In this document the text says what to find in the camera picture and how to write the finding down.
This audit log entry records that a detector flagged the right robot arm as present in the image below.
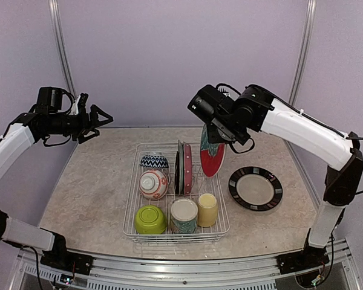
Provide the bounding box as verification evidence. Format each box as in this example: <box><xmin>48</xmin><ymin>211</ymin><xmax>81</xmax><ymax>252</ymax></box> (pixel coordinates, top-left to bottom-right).
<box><xmin>188</xmin><ymin>84</ymin><xmax>363</xmax><ymax>268</ymax></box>

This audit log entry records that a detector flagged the pale yellow cup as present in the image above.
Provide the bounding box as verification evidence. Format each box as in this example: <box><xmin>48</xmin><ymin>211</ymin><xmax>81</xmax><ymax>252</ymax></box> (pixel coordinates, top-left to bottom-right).
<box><xmin>197</xmin><ymin>193</ymin><xmax>218</xmax><ymax>228</ymax></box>

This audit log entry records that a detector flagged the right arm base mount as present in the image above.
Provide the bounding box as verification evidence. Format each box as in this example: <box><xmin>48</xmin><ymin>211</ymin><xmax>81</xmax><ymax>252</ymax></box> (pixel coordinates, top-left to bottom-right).
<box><xmin>276</xmin><ymin>251</ymin><xmax>330</xmax><ymax>275</ymax></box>

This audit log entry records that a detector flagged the aluminium frame post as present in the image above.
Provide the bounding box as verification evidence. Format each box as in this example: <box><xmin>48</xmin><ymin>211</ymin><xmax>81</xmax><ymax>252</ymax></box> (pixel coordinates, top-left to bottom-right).
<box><xmin>48</xmin><ymin>0</ymin><xmax>77</xmax><ymax>96</ymax></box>
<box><xmin>289</xmin><ymin>0</ymin><xmax>317</xmax><ymax>106</ymax></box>

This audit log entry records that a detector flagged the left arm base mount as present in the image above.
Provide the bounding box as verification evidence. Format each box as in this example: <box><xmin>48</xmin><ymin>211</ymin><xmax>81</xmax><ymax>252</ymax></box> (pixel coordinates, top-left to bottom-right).
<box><xmin>41</xmin><ymin>251</ymin><xmax>94</xmax><ymax>276</ymax></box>

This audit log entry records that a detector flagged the red teal floral plate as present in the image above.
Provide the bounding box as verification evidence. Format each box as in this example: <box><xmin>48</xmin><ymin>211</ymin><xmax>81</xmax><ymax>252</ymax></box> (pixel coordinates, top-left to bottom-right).
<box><xmin>200</xmin><ymin>124</ymin><xmax>226</xmax><ymax>178</ymax></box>

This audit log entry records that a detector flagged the left aluminium frame post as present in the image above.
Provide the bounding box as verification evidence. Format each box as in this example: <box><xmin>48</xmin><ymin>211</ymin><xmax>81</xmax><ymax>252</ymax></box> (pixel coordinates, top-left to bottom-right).
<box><xmin>48</xmin><ymin>0</ymin><xmax>77</xmax><ymax>96</ymax></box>

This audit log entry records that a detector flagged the pink polka dot plate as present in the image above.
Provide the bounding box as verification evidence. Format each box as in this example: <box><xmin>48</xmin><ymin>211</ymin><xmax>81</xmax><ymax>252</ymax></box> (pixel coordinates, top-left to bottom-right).
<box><xmin>183</xmin><ymin>142</ymin><xmax>193</xmax><ymax>195</ymax></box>

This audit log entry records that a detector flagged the right aluminium frame post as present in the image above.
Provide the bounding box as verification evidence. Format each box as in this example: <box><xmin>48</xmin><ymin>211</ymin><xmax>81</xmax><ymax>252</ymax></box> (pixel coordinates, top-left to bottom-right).
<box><xmin>289</xmin><ymin>0</ymin><xmax>317</xmax><ymax>106</ymax></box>

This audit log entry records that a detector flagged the blue white patterned bowl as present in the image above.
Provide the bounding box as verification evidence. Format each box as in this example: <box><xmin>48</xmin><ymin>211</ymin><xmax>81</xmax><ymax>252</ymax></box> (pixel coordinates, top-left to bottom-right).
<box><xmin>139</xmin><ymin>152</ymin><xmax>169</xmax><ymax>169</ymax></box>

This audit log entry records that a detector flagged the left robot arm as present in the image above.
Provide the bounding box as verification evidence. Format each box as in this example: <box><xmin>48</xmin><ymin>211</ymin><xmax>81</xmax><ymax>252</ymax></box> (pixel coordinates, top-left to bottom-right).
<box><xmin>0</xmin><ymin>105</ymin><xmax>113</xmax><ymax>269</ymax></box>

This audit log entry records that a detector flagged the lime green bowl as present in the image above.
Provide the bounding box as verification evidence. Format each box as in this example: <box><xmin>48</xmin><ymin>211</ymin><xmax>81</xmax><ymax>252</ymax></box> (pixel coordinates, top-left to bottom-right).
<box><xmin>134</xmin><ymin>205</ymin><xmax>167</xmax><ymax>235</ymax></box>

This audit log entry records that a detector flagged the black rimmed beige plate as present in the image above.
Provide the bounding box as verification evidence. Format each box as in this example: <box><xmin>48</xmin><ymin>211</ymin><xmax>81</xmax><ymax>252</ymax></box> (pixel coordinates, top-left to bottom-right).
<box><xmin>228</xmin><ymin>166</ymin><xmax>283</xmax><ymax>212</ymax></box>

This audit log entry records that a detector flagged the white red patterned bowl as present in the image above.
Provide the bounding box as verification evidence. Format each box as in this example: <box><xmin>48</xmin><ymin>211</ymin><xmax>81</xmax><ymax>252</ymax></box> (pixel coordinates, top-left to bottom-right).
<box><xmin>139</xmin><ymin>169</ymin><xmax>169</xmax><ymax>200</ymax></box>

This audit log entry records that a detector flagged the teal red flower plate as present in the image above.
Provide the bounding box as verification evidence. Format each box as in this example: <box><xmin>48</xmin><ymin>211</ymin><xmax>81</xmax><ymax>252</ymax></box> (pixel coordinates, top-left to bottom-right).
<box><xmin>174</xmin><ymin>140</ymin><xmax>184</xmax><ymax>196</ymax></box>

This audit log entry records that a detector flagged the front aluminium rail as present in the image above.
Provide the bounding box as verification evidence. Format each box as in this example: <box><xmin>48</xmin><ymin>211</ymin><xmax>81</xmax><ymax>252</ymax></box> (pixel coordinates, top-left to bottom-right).
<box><xmin>9</xmin><ymin>240</ymin><xmax>363</xmax><ymax>289</ymax></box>

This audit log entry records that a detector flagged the white wire dish rack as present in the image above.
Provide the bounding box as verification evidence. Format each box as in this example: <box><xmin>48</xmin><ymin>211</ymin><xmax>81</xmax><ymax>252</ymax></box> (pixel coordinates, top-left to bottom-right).
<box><xmin>123</xmin><ymin>142</ymin><xmax>230</xmax><ymax>243</ymax></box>

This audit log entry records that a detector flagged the teal floral mug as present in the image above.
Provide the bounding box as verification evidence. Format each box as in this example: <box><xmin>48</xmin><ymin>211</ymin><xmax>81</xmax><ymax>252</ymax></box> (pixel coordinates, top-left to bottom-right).
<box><xmin>169</xmin><ymin>198</ymin><xmax>198</xmax><ymax>234</ymax></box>

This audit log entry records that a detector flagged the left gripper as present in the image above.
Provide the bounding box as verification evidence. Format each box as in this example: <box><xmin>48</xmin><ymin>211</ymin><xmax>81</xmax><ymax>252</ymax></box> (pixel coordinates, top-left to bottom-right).
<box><xmin>45</xmin><ymin>103</ymin><xmax>113</xmax><ymax>143</ymax></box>

